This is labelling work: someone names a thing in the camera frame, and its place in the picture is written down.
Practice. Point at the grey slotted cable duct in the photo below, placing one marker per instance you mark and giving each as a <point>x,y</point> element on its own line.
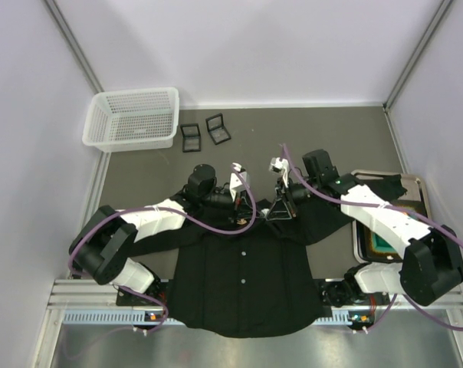
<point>152,318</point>

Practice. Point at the metal tray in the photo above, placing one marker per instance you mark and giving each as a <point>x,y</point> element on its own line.
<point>415,191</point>

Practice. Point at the green black mat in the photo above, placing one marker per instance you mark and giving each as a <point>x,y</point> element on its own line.
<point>370,247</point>

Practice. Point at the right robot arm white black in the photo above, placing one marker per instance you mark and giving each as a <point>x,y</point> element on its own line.
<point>431,262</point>

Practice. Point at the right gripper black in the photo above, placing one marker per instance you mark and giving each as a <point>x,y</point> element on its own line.
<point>283,197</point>

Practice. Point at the white perforated plastic basket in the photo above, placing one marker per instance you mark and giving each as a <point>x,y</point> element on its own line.
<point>131,120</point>

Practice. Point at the black box gold brooch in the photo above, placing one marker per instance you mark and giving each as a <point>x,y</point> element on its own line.
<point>217,130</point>

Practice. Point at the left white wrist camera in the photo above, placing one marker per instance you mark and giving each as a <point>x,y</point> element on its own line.
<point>239,180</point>

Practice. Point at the black button shirt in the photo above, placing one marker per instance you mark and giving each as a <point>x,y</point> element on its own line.
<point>256,284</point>

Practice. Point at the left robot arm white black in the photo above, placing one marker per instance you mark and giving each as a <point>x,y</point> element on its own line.
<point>102,250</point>

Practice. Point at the black box blue brooch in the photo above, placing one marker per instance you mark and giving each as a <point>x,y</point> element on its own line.
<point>191,138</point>

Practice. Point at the aluminium rail frame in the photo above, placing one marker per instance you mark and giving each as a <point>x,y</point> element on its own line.
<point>80,294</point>

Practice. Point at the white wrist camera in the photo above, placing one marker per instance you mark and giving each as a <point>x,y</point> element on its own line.
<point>239,180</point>
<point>281,167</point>

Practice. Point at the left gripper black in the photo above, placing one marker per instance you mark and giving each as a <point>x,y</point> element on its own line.
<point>236,205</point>

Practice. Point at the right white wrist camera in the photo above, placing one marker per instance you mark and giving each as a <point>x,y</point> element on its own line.
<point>281,167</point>

